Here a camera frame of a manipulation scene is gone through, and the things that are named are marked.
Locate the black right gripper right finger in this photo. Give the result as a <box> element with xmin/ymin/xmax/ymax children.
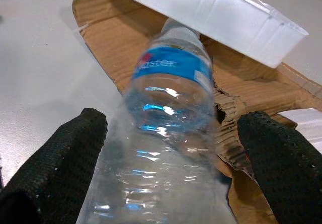
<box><xmin>237</xmin><ymin>111</ymin><xmax>322</xmax><ymax>224</ymax></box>

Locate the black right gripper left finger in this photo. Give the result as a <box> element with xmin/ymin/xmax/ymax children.
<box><xmin>0</xmin><ymin>107</ymin><xmax>108</xmax><ymax>224</ymax></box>

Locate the clear plastic bottle blue label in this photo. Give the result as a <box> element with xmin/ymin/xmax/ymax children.
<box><xmin>75</xmin><ymin>17</ymin><xmax>238</xmax><ymax>224</ymax></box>

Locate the white flat sheet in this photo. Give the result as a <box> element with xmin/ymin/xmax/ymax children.
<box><xmin>278</xmin><ymin>107</ymin><xmax>322</xmax><ymax>157</ymax></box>

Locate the white translucent plastic container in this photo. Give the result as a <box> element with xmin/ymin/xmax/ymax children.
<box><xmin>104</xmin><ymin>0</ymin><xmax>309</xmax><ymax>68</ymax></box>

